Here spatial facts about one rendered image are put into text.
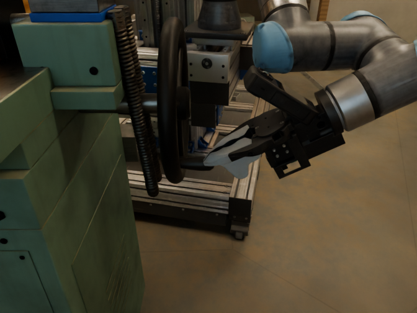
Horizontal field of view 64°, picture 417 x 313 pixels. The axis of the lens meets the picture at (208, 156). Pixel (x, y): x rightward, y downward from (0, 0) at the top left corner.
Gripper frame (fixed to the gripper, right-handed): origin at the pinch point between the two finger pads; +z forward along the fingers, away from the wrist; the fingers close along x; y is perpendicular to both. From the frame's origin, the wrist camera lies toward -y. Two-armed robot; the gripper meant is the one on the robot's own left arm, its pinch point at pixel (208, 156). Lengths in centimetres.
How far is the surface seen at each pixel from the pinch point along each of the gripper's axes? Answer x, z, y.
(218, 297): 28, 35, 68
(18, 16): 8.9, 15.7, -31.5
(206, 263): 43, 39, 66
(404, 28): 358, -168, 152
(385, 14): 356, -152, 126
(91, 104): 0.7, 10.9, -16.2
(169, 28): 6.0, -4.0, -18.9
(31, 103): -4.5, 14.9, -21.1
